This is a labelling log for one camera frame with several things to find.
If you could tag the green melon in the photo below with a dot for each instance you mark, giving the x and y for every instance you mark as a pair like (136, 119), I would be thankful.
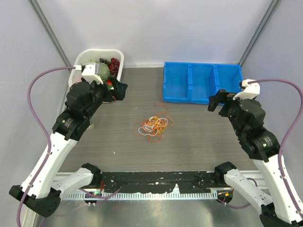
(103, 71)

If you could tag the dark grape bunch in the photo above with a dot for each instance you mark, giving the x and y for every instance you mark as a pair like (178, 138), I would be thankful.
(108, 63)

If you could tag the white slotted cable duct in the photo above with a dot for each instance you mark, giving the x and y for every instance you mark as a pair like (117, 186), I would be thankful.
(175, 195)

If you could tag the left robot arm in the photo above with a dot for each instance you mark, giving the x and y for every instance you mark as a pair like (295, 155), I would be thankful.
(38, 192)

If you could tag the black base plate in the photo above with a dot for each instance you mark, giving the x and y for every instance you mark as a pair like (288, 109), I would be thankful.
(158, 182)

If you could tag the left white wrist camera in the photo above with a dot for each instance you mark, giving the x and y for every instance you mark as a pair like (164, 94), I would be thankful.
(91, 72)

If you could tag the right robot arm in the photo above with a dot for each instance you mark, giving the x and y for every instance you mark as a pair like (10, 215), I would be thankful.
(275, 209)

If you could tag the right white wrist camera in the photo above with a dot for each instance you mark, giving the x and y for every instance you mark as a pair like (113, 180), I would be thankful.
(250, 89)

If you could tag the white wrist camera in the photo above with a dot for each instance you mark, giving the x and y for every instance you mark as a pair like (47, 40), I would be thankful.
(250, 89)
(91, 72)

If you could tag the blue three-compartment bin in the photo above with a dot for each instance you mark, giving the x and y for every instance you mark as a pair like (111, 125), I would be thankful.
(194, 83)

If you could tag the red grape bunch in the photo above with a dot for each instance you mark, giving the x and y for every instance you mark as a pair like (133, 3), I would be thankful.
(114, 66)

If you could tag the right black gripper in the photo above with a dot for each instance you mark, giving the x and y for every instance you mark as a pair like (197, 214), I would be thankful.
(222, 96)

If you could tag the white plastic basket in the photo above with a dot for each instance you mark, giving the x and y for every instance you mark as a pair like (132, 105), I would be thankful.
(90, 55)

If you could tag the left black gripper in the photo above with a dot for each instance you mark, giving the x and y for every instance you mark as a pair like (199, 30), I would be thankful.
(118, 93)

